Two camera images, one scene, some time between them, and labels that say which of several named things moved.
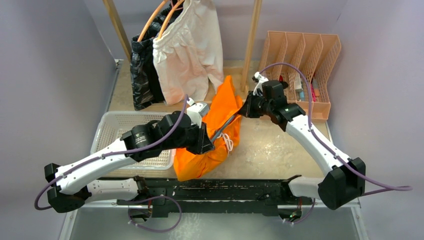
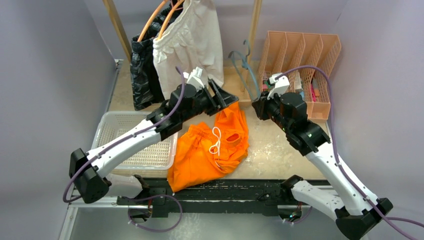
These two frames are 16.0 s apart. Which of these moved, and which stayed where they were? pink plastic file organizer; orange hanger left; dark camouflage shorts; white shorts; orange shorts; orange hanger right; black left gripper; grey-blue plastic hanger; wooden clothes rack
Moved: black left gripper; orange shorts; grey-blue plastic hanger
Stayed: orange hanger right; pink plastic file organizer; orange hanger left; white shorts; dark camouflage shorts; wooden clothes rack
